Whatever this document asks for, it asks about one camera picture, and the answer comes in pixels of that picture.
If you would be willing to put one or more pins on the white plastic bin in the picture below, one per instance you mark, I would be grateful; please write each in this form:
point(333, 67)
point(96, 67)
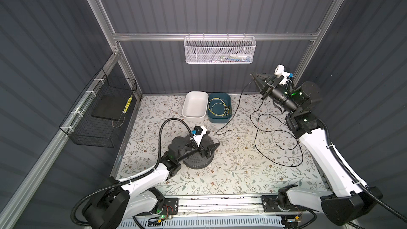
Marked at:
point(195, 106)

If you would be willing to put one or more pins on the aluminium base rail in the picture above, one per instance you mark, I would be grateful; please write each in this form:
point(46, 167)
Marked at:
point(248, 211)

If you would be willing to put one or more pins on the yellow strip in basket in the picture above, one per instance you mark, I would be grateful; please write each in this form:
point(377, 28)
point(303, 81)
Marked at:
point(127, 105)

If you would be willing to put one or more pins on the teal plastic bin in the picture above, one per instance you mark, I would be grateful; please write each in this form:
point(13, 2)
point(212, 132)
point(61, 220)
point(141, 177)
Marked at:
point(219, 108)

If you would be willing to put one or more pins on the black pad in basket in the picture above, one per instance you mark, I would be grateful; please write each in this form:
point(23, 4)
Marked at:
point(110, 108)

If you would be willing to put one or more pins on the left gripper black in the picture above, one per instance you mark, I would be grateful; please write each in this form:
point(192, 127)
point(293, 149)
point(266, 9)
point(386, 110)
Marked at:
point(207, 151)

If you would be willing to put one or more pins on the black wire basket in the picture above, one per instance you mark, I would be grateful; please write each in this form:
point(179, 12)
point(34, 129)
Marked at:
point(83, 129)

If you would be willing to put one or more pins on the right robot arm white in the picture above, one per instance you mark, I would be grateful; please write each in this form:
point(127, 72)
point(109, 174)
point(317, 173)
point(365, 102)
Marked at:
point(348, 196)

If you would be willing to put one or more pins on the grey foam spool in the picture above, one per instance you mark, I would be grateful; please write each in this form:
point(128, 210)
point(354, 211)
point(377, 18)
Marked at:
point(204, 156)

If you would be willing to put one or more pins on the white wire mesh basket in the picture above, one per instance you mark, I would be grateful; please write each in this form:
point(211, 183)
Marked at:
point(219, 49)

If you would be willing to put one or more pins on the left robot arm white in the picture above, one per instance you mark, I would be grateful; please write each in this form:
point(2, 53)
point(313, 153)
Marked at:
point(129, 197)

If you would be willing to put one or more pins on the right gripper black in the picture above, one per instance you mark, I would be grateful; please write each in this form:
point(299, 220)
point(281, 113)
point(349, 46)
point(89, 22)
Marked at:
point(269, 86)

